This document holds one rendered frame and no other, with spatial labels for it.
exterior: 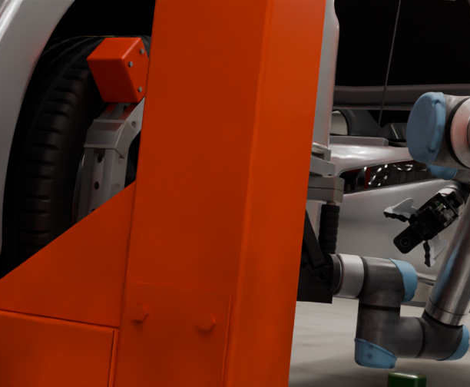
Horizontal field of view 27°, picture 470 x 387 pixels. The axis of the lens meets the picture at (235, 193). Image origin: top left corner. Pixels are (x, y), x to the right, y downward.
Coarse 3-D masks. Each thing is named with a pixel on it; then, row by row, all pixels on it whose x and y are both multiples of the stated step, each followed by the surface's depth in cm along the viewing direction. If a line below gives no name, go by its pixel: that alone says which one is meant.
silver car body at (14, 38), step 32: (0, 0) 149; (32, 0) 152; (64, 0) 158; (0, 32) 146; (32, 32) 152; (0, 64) 146; (32, 64) 153; (320, 64) 253; (0, 96) 146; (320, 96) 255; (0, 128) 147; (320, 128) 256; (0, 160) 147; (0, 192) 148
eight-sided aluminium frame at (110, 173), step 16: (144, 96) 163; (112, 112) 162; (128, 112) 160; (96, 128) 159; (112, 128) 158; (128, 128) 159; (96, 144) 158; (112, 144) 157; (128, 144) 159; (96, 160) 159; (112, 160) 156; (96, 176) 160; (112, 176) 156; (80, 192) 159; (96, 192) 160; (112, 192) 157; (80, 208) 158; (96, 208) 160
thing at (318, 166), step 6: (312, 156) 180; (312, 162) 180; (318, 162) 182; (324, 162) 185; (312, 168) 180; (318, 168) 183; (324, 168) 185; (330, 168) 188; (318, 174) 184; (324, 174) 186
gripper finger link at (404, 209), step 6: (408, 198) 206; (402, 204) 207; (408, 204) 208; (384, 210) 205; (390, 210) 207; (396, 210) 208; (402, 210) 209; (408, 210) 210; (414, 210) 210; (390, 216) 208; (396, 216) 208; (402, 216) 209; (408, 216) 210
